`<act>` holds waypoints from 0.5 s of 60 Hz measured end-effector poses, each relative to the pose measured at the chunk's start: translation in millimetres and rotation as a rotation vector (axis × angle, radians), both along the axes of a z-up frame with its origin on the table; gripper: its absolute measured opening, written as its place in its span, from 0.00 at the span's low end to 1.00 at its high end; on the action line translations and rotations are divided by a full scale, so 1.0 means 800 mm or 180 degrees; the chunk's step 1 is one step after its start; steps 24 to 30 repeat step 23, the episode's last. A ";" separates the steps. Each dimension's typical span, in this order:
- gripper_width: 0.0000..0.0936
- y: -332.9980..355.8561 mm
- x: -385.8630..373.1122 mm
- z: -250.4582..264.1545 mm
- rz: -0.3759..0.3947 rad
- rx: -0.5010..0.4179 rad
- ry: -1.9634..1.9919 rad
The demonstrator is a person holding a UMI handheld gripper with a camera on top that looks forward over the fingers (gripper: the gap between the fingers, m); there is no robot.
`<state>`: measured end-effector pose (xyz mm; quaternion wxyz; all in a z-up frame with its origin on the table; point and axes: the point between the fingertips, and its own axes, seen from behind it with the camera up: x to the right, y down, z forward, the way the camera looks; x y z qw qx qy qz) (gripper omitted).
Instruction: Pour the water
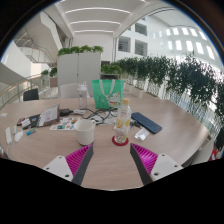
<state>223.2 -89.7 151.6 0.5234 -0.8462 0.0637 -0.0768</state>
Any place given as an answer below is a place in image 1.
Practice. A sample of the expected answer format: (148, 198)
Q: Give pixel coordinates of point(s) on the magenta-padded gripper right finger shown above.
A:
(156, 163)

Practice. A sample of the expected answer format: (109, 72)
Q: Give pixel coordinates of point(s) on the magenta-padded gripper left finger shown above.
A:
(68, 163)

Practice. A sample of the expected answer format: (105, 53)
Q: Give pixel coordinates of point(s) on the clear lemon drink bottle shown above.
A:
(122, 121)

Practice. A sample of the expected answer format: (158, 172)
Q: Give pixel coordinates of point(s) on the clear plastic packet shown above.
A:
(142, 133)

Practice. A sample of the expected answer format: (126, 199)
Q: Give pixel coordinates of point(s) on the white paper cup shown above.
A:
(84, 131)

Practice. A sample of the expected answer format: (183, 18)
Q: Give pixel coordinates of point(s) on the dark blue keyboard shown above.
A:
(146, 122)

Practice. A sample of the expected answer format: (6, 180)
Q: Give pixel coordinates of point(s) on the flat round red coaster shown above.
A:
(115, 142)

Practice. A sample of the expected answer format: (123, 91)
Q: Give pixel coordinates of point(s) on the notebook with white paper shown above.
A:
(48, 116)

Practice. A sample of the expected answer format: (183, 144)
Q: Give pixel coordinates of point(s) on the black power adapter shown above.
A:
(65, 112)

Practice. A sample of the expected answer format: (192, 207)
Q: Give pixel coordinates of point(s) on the white computer mouse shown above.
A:
(18, 136)

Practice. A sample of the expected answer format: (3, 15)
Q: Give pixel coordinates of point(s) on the white oblong device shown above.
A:
(8, 135)

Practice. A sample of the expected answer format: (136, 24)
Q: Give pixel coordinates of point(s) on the clear bottle with white cap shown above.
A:
(82, 96)

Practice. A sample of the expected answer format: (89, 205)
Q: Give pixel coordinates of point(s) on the white chair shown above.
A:
(70, 90)

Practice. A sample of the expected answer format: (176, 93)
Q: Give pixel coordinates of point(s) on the black chair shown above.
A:
(30, 95)

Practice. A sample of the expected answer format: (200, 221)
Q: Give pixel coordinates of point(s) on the green tote bag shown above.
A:
(106, 93)

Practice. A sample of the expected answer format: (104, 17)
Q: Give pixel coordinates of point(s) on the row of green plants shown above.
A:
(173, 76)

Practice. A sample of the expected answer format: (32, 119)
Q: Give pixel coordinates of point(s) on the small potted green plant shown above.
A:
(48, 72)

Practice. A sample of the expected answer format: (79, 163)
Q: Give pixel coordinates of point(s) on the white cabinet with plants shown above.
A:
(78, 70)

